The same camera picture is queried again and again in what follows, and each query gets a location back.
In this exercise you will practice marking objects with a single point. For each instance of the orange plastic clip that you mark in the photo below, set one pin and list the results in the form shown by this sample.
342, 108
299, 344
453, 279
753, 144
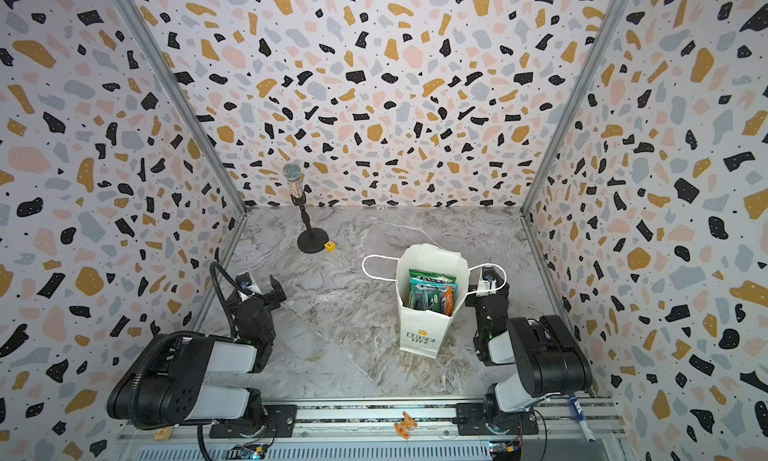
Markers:
404, 427

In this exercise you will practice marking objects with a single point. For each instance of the right circuit board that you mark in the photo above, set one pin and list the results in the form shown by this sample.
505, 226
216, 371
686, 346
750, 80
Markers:
506, 450

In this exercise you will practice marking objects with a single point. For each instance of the white paper bag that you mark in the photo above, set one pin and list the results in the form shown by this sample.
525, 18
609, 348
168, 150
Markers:
423, 332

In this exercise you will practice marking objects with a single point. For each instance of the blue white marker pen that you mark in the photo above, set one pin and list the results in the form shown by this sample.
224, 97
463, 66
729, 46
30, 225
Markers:
581, 418

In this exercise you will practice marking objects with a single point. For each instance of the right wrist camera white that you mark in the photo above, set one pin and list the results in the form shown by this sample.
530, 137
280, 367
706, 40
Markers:
488, 282

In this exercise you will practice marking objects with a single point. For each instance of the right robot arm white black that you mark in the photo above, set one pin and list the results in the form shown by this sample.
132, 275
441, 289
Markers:
547, 360

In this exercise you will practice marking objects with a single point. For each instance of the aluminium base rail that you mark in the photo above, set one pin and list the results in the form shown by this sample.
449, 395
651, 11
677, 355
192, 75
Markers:
363, 429

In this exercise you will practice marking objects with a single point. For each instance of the microphone on black stand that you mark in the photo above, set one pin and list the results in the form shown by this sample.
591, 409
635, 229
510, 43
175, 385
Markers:
312, 240

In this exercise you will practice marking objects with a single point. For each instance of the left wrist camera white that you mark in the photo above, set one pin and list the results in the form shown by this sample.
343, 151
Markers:
246, 288

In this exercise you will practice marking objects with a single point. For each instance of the left circuit board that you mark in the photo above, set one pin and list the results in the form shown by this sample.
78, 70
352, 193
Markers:
250, 451

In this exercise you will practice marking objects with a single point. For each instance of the aluminium corner post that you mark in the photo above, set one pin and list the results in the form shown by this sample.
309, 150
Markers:
143, 37
579, 92

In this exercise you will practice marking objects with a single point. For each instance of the right aluminium corner post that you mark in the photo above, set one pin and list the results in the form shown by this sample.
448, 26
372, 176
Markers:
579, 92

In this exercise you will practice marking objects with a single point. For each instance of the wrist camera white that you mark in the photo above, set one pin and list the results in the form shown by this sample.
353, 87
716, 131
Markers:
246, 288
488, 282

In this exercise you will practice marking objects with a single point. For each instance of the wooden ruler piece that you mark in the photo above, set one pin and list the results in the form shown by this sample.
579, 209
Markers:
163, 434

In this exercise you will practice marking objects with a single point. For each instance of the left aluminium corner post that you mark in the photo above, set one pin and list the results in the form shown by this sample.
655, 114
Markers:
143, 37

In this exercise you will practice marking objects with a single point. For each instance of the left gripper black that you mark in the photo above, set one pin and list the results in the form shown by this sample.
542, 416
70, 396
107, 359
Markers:
264, 299

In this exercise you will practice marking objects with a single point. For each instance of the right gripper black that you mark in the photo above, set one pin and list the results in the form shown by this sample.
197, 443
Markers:
485, 301

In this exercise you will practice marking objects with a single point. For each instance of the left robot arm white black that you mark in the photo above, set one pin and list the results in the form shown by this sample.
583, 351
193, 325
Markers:
166, 385

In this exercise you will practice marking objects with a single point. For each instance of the green Fox's candy bag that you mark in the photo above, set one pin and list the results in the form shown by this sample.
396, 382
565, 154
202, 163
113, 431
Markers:
432, 292

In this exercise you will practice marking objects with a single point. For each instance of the circuit board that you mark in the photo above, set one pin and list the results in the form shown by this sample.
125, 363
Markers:
506, 450
250, 451

